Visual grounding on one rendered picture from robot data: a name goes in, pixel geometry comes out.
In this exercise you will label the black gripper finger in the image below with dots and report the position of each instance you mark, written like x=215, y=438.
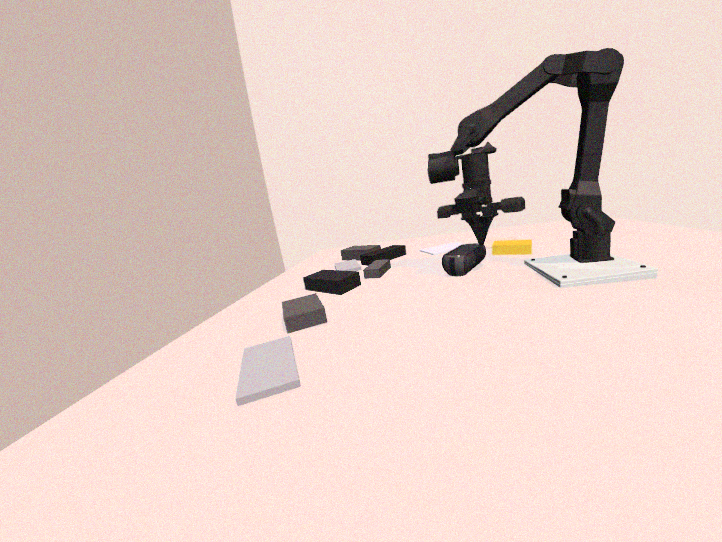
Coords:
x=485, y=222
x=475, y=226

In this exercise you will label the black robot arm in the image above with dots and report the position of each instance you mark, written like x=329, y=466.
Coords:
x=596, y=74

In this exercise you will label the yellow flat block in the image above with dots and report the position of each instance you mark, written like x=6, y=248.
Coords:
x=512, y=247

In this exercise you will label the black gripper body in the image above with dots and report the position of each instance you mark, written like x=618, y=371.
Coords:
x=508, y=205

